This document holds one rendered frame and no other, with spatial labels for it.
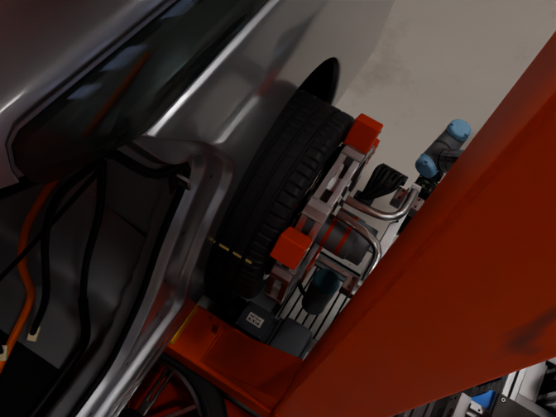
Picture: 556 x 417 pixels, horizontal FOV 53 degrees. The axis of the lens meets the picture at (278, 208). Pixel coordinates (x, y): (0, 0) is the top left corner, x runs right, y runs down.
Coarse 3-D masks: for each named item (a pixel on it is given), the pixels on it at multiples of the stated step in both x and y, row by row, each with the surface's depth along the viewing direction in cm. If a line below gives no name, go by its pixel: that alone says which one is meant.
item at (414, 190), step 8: (344, 192) 160; (408, 192) 169; (416, 192) 167; (344, 200) 163; (352, 200) 164; (408, 200) 166; (360, 208) 163; (368, 208) 163; (400, 208) 164; (408, 208) 165; (376, 216) 163; (384, 216) 163; (392, 216) 163; (400, 216) 163
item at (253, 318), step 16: (240, 304) 211; (256, 304) 207; (224, 320) 209; (240, 320) 204; (256, 320) 204; (272, 320) 205; (288, 320) 208; (256, 336) 202; (272, 336) 207; (288, 336) 205; (304, 336) 206; (288, 352) 203; (304, 352) 205
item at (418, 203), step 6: (396, 192) 174; (402, 192) 174; (396, 198) 173; (402, 198) 173; (420, 198) 174; (390, 204) 177; (396, 204) 175; (414, 204) 172; (420, 204) 173; (414, 210) 172
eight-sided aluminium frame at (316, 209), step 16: (352, 160) 157; (352, 176) 192; (320, 192) 151; (336, 192) 152; (304, 208) 150; (320, 208) 149; (304, 224) 154; (320, 224) 150; (272, 272) 157; (288, 272) 155; (272, 288) 170; (288, 288) 167
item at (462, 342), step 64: (512, 128) 36; (448, 192) 51; (512, 192) 37; (384, 256) 83; (448, 256) 47; (512, 256) 42; (384, 320) 65; (448, 320) 56; (512, 320) 49; (320, 384) 105; (384, 384) 84; (448, 384) 70
